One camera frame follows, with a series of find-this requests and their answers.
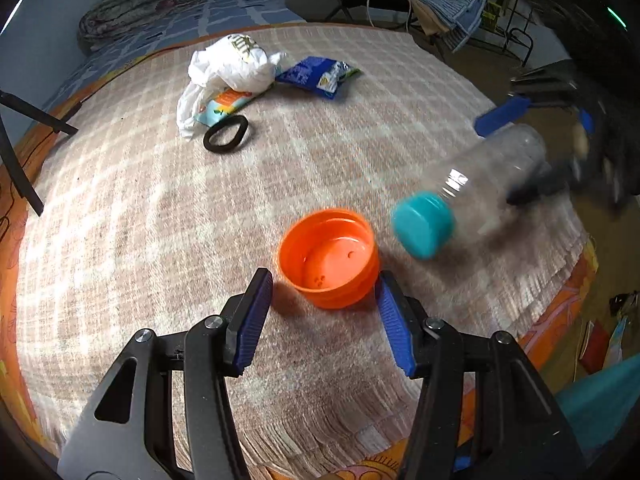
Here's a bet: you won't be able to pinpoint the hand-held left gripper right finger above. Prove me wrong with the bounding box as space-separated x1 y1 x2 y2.
376 270 586 480

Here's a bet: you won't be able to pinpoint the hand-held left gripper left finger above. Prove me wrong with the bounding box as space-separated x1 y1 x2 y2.
57 267 273 480

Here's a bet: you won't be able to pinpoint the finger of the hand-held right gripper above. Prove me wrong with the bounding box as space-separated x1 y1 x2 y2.
474 61 583 139
505 157 583 206

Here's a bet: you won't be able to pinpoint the clear bottle with teal cap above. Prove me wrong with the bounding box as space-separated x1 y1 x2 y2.
391 122 548 261

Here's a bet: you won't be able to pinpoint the orange plastic lid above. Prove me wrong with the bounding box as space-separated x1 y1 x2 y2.
277 208 381 310

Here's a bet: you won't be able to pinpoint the black rubber loop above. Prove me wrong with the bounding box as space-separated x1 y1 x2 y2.
202 115 251 152

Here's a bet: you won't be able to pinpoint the blue snack packet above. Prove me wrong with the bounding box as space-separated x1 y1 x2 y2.
275 56 362 101

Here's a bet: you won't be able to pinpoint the orange teal snack wrapper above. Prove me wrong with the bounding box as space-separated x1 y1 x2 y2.
195 87 253 127

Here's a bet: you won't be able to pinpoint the white plastic bag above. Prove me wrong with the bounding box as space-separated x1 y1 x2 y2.
176 34 288 140

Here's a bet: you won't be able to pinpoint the black drying rack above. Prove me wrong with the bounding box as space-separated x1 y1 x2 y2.
480 0 536 66

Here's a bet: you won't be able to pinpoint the yellow plastic crate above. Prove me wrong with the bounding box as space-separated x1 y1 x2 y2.
480 0 503 31

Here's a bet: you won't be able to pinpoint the blue striped blanket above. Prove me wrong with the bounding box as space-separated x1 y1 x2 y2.
360 0 486 53

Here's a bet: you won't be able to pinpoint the beige plaid blanket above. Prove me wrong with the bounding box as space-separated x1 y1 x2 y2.
15 22 591 476

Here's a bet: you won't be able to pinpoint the pale blue packet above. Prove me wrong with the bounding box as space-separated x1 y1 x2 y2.
604 315 630 368

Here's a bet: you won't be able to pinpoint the teal cloth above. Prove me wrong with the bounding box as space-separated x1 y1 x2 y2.
555 355 640 466

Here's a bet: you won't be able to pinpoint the black tripod stand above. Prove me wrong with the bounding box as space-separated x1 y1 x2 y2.
0 90 80 217

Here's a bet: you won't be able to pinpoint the blue checked mattress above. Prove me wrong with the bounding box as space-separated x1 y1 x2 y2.
42 0 306 111

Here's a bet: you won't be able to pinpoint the folded floral quilt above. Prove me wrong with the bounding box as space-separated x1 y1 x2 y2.
77 0 218 53

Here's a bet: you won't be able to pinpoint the white cable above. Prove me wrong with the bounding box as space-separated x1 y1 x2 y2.
367 0 416 28

